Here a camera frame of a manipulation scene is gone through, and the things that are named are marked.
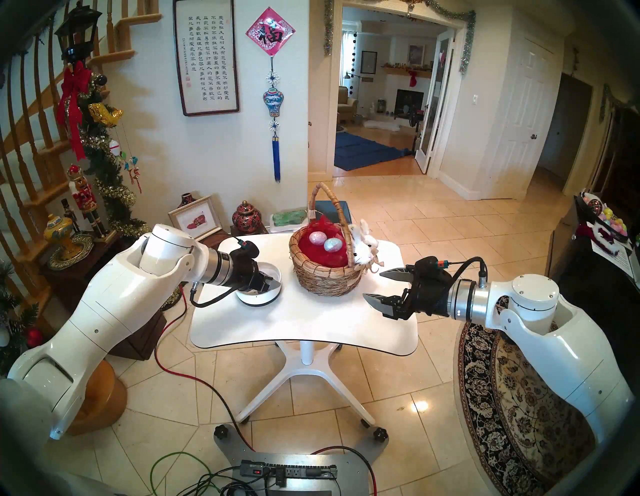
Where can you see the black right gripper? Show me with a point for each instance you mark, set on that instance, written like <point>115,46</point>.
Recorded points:
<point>431,292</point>

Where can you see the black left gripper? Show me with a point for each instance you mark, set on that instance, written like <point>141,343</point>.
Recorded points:
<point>245,272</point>

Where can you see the pink glitter easter egg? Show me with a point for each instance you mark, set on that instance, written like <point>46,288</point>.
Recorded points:
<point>317,237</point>

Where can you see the blue glitter easter egg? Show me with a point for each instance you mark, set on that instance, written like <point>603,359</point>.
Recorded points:
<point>333,244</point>

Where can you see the grey left shoulder housing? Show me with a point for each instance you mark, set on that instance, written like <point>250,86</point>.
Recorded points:
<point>25,450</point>

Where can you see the grey right shoulder housing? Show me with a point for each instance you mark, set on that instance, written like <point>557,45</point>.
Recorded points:
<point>615,475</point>

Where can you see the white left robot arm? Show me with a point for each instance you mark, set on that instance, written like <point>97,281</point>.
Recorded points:
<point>115,300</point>

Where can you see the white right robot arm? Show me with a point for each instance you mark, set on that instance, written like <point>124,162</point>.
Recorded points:
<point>550,330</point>

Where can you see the dark patterned egg ornament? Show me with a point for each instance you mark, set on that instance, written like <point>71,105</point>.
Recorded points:
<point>595,206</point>

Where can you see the pastel plastic egg pile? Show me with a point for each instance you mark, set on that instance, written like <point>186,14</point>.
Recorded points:
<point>615,222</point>

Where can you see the white bowl with black base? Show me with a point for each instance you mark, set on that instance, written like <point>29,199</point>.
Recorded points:
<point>260,299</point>

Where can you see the burlap ribbon bow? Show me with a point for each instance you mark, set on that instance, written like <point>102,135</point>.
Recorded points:
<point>372,265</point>

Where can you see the large white plush bunny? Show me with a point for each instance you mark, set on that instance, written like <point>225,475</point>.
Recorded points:
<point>367,252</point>

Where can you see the red tulle fabric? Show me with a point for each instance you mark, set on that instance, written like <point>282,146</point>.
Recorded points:
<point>312,252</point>

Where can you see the small white plush bunny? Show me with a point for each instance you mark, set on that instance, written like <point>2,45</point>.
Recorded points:
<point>362,231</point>

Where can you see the red cloisonne ginger jar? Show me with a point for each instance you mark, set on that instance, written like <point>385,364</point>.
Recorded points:
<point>246,217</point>

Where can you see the green jade stone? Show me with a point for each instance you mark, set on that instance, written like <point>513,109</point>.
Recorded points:
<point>287,217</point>

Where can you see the framed picture with red print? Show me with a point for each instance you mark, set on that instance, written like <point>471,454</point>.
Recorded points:
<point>196,219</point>

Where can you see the blue storage box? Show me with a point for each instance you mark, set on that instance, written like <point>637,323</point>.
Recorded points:
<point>332,206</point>

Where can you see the small dark brown vase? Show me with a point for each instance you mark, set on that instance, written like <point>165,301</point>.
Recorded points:
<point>186,199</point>

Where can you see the dark wooden side table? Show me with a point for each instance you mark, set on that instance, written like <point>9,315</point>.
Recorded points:
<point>145,340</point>

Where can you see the blue floor rug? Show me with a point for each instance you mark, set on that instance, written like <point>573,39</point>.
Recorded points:
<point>365,151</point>

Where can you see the white fur rug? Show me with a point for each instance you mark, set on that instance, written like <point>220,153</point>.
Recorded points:
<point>380,125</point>

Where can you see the round oriental rug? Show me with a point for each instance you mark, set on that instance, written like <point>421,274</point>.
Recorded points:
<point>525,410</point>

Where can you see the vase pendant with blue tassel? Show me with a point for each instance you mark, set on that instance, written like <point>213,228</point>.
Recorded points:
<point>273,102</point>

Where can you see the white french door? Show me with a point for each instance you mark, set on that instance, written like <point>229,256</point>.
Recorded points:
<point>434,110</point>

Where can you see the black power strip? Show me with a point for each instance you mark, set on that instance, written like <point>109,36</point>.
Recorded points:
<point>295,470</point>

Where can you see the black fireplace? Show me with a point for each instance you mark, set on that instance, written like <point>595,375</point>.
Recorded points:
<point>407,102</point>

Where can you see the brass plate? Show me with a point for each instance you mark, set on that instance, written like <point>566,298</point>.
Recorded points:
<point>82,250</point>

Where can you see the beige armchair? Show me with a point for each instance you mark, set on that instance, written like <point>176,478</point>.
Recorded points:
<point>347,106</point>

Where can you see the green christmas garland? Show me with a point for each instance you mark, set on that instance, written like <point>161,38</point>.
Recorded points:
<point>105,165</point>

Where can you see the red nutcracker figure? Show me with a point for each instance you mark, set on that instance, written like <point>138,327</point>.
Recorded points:
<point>84,197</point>

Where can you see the black grand piano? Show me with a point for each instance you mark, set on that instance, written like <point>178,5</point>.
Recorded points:
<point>595,270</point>

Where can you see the small black nutcracker figure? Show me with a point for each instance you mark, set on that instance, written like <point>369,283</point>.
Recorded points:
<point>70,216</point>

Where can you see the red santa hat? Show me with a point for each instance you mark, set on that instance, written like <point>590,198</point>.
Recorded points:
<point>592,233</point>

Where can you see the red mantel stocking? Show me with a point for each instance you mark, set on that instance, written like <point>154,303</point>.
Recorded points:
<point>412,78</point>

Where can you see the yellow ceramic vase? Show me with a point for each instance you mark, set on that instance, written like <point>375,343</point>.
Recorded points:
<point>59,231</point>

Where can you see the white panel door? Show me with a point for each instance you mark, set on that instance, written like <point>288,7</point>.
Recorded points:
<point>525,115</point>

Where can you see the small black framed picture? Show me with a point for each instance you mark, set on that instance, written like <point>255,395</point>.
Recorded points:
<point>368,62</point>

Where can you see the gold ingot ornament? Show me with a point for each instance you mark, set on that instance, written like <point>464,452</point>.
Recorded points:
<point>105,114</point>

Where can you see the framed picture above mantel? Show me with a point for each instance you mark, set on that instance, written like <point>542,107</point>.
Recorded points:
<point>416,54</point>

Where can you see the framed calligraphy scroll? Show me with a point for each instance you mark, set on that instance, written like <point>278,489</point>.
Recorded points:
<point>206,55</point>

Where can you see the red bauble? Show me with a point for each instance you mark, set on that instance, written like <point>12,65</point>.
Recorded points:
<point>34,337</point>

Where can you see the wooden staircase banister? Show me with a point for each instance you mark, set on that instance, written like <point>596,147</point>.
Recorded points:
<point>45,165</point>

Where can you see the red diamond fu sign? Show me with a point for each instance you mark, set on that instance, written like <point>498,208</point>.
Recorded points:
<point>270,31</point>

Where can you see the silver tinsel doorway garland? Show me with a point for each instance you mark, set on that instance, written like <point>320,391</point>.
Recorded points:
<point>466,45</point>

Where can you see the red ribbon bow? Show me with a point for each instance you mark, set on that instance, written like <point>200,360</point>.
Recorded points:
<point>75,87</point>

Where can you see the black lantern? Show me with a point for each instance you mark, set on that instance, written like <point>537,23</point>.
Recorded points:
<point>77,32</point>

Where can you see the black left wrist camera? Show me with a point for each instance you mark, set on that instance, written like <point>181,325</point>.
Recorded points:
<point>248,248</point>

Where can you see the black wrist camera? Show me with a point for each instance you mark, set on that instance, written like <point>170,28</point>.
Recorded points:
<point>248,248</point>
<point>434,263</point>

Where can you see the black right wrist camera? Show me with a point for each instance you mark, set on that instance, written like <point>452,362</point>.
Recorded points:
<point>434,263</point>

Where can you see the white pedestal table base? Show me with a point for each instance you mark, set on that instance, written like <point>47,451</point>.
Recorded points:
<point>305,360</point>

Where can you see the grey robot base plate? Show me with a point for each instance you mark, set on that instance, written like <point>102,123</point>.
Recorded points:
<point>355,470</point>

